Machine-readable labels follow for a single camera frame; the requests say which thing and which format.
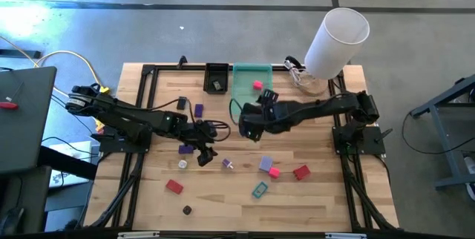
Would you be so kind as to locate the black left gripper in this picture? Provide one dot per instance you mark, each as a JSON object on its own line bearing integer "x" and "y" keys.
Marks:
{"x": 194, "y": 133}

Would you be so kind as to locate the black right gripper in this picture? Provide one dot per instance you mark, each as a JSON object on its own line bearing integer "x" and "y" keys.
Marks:
{"x": 256, "y": 114}

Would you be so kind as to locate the purple white plug adapter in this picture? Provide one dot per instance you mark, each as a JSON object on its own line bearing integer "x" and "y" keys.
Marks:
{"x": 226, "y": 163}

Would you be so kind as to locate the purple rectangular block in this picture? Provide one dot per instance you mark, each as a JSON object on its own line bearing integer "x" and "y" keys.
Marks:
{"x": 185, "y": 149}
{"x": 198, "y": 110}

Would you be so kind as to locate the white round piece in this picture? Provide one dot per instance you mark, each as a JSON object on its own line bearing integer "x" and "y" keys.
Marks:
{"x": 182, "y": 164}

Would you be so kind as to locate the lavender wall charger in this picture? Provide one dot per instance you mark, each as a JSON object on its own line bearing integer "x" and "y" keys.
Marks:
{"x": 265, "y": 163}

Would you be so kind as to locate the red rectangular block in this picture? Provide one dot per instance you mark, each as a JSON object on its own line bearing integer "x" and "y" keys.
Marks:
{"x": 174, "y": 186}

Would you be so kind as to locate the pink cube charger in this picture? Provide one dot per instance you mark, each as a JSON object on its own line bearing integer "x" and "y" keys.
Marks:
{"x": 258, "y": 85}
{"x": 274, "y": 173}

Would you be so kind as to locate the small cube charger dark face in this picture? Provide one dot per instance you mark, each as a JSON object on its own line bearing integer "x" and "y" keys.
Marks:
{"x": 187, "y": 210}

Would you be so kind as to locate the black labelled charger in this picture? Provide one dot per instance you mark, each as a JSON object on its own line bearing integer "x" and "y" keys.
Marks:
{"x": 217, "y": 85}

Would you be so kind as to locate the black rectangular block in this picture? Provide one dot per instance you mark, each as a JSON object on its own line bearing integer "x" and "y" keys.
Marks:
{"x": 182, "y": 104}

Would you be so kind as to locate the red charger block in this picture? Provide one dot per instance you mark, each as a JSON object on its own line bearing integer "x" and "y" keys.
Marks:
{"x": 301, "y": 172}

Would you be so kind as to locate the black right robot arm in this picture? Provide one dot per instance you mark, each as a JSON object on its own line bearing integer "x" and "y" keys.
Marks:
{"x": 323, "y": 109}

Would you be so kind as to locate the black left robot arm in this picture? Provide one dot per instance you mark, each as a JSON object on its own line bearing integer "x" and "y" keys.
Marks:
{"x": 130, "y": 114}

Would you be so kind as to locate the teal translucent plastic tray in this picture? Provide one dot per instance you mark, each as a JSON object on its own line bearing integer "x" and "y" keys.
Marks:
{"x": 243, "y": 83}

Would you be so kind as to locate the teal digital clock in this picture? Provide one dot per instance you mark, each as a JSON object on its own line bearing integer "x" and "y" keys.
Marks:
{"x": 259, "y": 190}

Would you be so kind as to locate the black mesh bin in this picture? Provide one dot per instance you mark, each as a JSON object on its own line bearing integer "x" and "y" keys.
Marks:
{"x": 209, "y": 72}

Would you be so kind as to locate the black clamp knob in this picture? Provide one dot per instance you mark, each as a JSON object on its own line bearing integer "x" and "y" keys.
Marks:
{"x": 182, "y": 61}

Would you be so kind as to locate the white table lamp wooden base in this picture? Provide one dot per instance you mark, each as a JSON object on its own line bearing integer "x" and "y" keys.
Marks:
{"x": 335, "y": 42}

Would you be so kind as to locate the white printed box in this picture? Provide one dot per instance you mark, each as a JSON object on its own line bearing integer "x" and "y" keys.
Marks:
{"x": 76, "y": 150}

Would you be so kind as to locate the black support beam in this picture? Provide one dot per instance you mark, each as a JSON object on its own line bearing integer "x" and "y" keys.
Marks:
{"x": 67, "y": 163}

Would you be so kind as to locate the dark grey side table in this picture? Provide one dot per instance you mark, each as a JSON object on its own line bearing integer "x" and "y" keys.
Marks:
{"x": 26, "y": 127}

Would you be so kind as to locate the grey blue metal stand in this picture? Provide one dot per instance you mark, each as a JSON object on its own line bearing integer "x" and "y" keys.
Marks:
{"x": 438, "y": 102}

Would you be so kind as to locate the black chair part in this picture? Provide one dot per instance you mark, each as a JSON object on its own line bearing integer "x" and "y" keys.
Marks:
{"x": 11, "y": 222}

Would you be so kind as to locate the black floor bar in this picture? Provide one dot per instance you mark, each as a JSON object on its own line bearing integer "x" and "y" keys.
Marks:
{"x": 22, "y": 54}

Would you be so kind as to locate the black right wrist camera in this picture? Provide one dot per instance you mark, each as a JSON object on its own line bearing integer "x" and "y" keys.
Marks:
{"x": 269, "y": 98}

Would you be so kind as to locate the black aluminium table frame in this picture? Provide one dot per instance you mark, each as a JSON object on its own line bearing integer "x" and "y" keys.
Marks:
{"x": 174, "y": 67}

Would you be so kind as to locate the white metal bracket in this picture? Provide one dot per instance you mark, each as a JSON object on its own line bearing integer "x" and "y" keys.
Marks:
{"x": 345, "y": 236}
{"x": 137, "y": 235}

